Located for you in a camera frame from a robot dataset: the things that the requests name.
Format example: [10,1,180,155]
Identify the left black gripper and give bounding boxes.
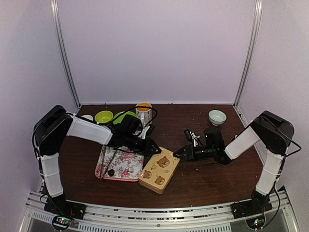
[124,133,162,156]

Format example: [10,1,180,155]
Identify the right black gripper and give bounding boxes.
[173,145,215,162]

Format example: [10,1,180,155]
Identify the tan tin lid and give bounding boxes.
[139,146,181,191]

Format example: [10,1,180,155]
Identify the tan chocolate tin box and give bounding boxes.
[139,157,181,195]

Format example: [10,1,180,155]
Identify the floral rectangular tray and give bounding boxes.
[103,147,144,182]

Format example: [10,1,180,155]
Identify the metal tongs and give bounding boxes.
[95,146,118,179]

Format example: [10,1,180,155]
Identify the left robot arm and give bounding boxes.
[32,105,161,215]

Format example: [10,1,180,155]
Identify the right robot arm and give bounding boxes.
[173,111,295,214]

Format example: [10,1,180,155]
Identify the dark chocolate piece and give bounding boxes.
[107,169,115,177]

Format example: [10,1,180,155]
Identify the floral mug orange inside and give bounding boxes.
[135,102,152,127]

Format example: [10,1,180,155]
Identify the green plastic plate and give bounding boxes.
[112,111,137,125]

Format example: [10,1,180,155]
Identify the pale celadon small bowl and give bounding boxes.
[208,110,227,126]

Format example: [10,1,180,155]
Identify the green plastic bowl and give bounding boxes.
[94,110,114,124]

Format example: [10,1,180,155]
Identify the dark blue white bowl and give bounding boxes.
[81,115,94,121]

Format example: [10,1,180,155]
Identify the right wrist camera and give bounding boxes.
[184,129,202,147]

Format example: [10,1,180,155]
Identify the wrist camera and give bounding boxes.
[184,129,202,147]
[116,115,155,139]

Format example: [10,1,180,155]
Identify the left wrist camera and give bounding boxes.
[116,115,155,139]

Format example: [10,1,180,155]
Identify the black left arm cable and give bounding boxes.
[32,107,159,155]

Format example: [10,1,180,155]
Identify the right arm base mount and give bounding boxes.
[231,190,272,231]

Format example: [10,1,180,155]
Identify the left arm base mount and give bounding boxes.
[44,194,86,232]

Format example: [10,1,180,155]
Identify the aluminium front rail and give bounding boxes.
[17,190,300,232]

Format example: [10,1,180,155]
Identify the right aluminium corner post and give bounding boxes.
[233,0,263,108]

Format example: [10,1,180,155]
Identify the aluminium corner post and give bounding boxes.
[50,0,81,108]
[233,0,263,108]

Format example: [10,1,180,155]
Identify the left aluminium corner post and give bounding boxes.
[50,0,81,108]

